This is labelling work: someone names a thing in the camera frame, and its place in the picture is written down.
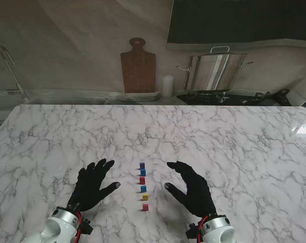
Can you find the stack of white plates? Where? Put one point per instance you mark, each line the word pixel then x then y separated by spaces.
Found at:
pixel 140 96

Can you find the black frying pan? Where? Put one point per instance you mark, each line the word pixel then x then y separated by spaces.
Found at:
pixel 276 99

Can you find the large steel stock pot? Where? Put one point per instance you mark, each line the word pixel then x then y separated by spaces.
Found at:
pixel 213 72

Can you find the white cylindrical candle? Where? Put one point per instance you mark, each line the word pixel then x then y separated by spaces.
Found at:
pixel 168 86

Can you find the yellow domino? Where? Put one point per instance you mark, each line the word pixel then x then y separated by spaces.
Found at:
pixel 145 197

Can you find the blue domino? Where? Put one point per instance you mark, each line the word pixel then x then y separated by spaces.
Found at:
pixel 142 172
pixel 143 188

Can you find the purple domino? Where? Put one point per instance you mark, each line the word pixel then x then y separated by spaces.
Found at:
pixel 142 165

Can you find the black gas stove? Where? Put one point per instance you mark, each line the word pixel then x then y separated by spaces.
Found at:
pixel 211 99

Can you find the brown wooden cutting board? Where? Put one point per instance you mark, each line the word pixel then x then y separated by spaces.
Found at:
pixel 138 73

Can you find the dark range hood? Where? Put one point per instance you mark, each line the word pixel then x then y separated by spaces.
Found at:
pixel 243 20

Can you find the chrome kitchen faucet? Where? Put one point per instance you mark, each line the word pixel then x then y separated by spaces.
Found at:
pixel 15 76

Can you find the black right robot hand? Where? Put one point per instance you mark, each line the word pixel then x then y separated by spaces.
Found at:
pixel 196 196

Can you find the pink domino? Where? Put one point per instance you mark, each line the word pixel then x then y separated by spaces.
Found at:
pixel 145 207

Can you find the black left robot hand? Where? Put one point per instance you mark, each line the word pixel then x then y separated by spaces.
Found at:
pixel 90 188

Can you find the red domino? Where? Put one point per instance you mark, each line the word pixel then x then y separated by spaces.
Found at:
pixel 142 180

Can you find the steel kitchen sink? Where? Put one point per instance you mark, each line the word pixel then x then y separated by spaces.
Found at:
pixel 66 100

